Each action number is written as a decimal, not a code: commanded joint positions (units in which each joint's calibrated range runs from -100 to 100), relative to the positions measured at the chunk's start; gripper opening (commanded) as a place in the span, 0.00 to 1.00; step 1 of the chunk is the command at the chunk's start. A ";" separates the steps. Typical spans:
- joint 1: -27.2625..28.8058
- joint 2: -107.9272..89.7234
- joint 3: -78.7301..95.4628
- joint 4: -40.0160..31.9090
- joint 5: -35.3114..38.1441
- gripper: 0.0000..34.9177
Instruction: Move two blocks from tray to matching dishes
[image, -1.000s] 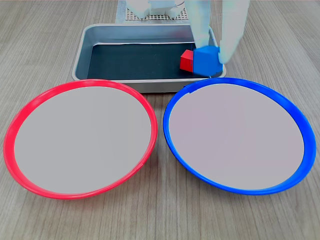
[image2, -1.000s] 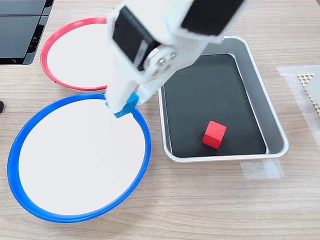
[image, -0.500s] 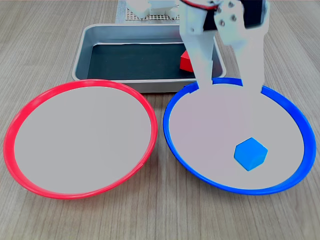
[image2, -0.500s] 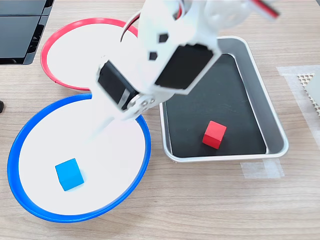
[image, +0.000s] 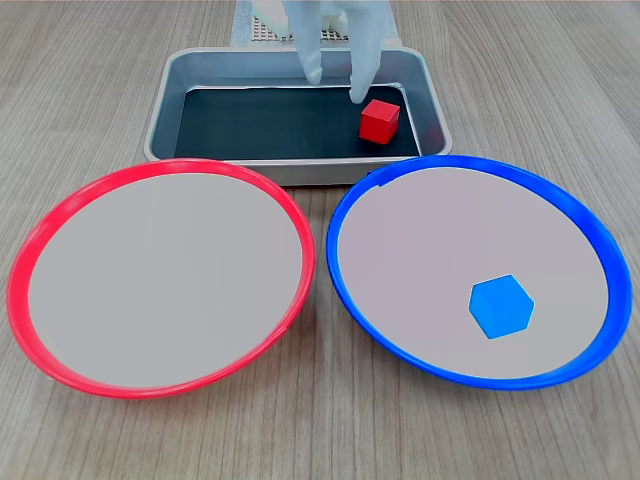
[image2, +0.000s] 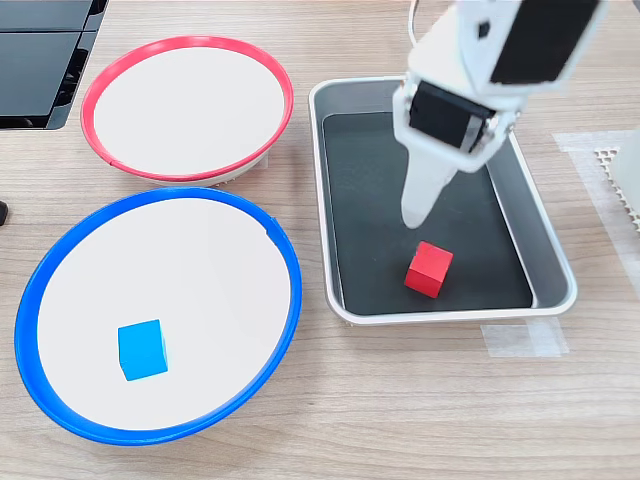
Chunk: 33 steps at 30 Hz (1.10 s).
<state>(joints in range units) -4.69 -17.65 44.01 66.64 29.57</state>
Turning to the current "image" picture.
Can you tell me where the blue-rimmed white plate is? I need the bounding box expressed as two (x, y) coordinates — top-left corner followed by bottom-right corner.
(325, 154), (634, 390)

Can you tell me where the small blue cube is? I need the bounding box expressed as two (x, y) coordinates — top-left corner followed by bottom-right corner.
(468, 273), (536, 340)

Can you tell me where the black tray mat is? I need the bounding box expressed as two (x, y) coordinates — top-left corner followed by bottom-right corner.
(172, 82), (421, 161)

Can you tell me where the steel tray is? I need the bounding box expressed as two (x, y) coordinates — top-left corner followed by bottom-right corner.
(143, 46), (454, 187)

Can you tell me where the small red cube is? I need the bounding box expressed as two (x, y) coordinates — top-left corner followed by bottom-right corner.
(358, 98), (401, 145)

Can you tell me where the pale perforated base plate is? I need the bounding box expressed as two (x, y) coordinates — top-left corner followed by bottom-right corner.
(232, 0), (402, 49)

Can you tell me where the red-rimmed white plate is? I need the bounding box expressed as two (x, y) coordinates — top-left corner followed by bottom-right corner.
(6, 157), (317, 400)

